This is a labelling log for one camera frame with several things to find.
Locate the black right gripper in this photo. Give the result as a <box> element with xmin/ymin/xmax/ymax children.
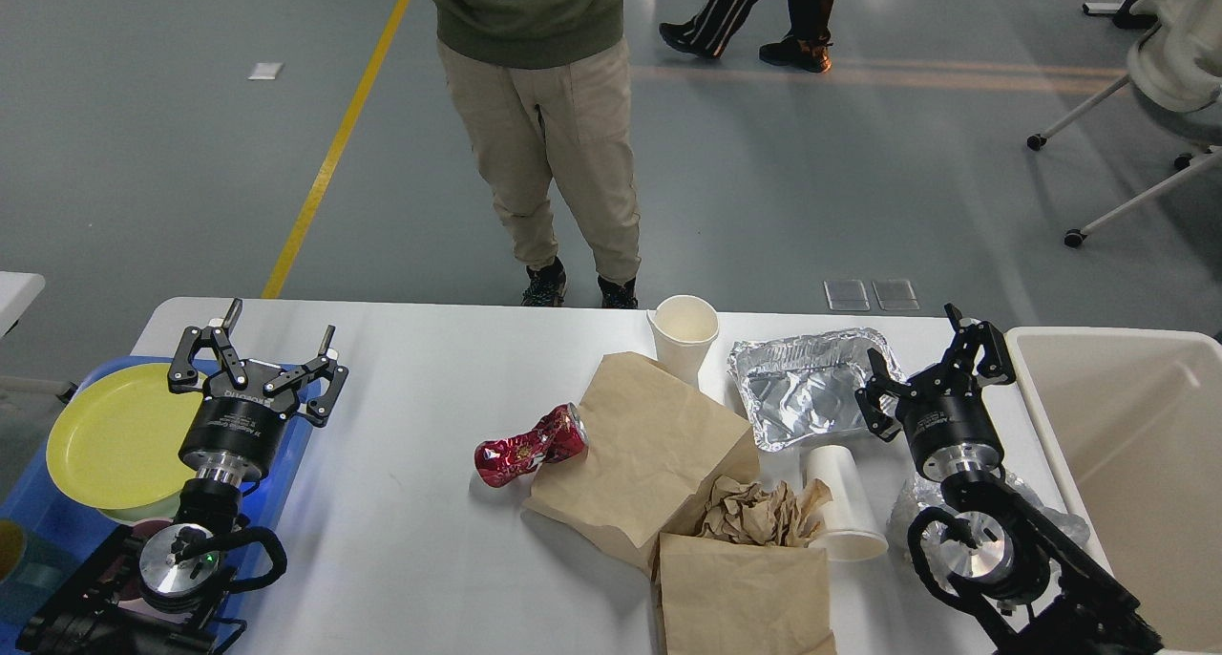
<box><xmin>854</xmin><ymin>304</ymin><xmax>1015</xmax><ymax>480</ymax></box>

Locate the person in dark clothes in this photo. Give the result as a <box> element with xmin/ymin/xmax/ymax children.
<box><xmin>659</xmin><ymin>0</ymin><xmax>833</xmax><ymax>75</ymax></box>

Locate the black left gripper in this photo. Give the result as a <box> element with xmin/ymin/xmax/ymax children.
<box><xmin>167</xmin><ymin>298</ymin><xmax>349</xmax><ymax>489</ymax></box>

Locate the dark teal mug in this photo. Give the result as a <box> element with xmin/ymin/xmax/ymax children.
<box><xmin>1</xmin><ymin>518</ymin><xmax>77</xmax><ymax>624</ymax></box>

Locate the pale green plate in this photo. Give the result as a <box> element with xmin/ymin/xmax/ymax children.
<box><xmin>97</xmin><ymin>496</ymin><xmax>178</xmax><ymax>525</ymax></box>

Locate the crumpled clear plastic wrap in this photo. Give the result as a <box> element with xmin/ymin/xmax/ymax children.
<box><xmin>886</xmin><ymin>472</ymin><xmax>1091</xmax><ymax>560</ymax></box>

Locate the person in green sweater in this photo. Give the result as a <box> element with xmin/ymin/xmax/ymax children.
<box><xmin>433</xmin><ymin>0</ymin><xmax>642</xmax><ymax>308</ymax></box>

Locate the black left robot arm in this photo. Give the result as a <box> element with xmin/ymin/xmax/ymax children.
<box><xmin>13</xmin><ymin>299</ymin><xmax>349</xmax><ymax>654</ymax></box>

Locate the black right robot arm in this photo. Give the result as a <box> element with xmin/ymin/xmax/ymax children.
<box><xmin>855</xmin><ymin>304</ymin><xmax>1165</xmax><ymax>654</ymax></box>

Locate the white side table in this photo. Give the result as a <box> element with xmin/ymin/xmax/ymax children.
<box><xmin>0</xmin><ymin>271</ymin><xmax>46</xmax><ymax>336</ymax></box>

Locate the aluminium foil tray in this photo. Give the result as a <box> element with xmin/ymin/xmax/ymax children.
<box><xmin>727</xmin><ymin>328</ymin><xmax>908</xmax><ymax>455</ymax></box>

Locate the small brown paper bag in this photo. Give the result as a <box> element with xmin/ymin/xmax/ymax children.
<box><xmin>657</xmin><ymin>534</ymin><xmax>837</xmax><ymax>654</ymax></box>

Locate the lying white paper cup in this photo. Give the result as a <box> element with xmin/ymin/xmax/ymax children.
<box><xmin>800</xmin><ymin>445</ymin><xmax>888</xmax><ymax>562</ymax></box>

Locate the crumpled brown paper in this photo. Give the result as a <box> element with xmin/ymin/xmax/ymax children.
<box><xmin>695</xmin><ymin>477</ymin><xmax>833</xmax><ymax>549</ymax></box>

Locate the crushed red soda can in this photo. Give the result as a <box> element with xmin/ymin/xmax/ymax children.
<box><xmin>473</xmin><ymin>403</ymin><xmax>588</xmax><ymax>488</ymax></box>

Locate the office chair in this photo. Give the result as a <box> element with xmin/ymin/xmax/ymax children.
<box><xmin>1026</xmin><ymin>73</ymin><xmax>1222</xmax><ymax>248</ymax></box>

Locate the large brown paper bag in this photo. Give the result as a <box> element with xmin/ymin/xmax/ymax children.
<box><xmin>525</xmin><ymin>353</ymin><xmax>760</xmax><ymax>574</ymax></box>

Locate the blue plastic tray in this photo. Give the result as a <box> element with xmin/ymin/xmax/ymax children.
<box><xmin>1</xmin><ymin>356</ymin><xmax>315</xmax><ymax>654</ymax></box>

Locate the pink mug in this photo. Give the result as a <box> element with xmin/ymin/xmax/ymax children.
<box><xmin>114</xmin><ymin>518</ymin><xmax>174</xmax><ymax>582</ymax></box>

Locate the upright white paper cup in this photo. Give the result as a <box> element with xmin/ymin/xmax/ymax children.
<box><xmin>646</xmin><ymin>295</ymin><xmax>720</xmax><ymax>387</ymax></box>

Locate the beige plastic bin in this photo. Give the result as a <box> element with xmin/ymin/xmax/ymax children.
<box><xmin>1004</xmin><ymin>326</ymin><xmax>1221</xmax><ymax>654</ymax></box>

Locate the yellow plastic plate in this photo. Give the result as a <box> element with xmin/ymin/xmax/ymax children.
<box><xmin>45</xmin><ymin>364</ymin><xmax>200</xmax><ymax>510</ymax></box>

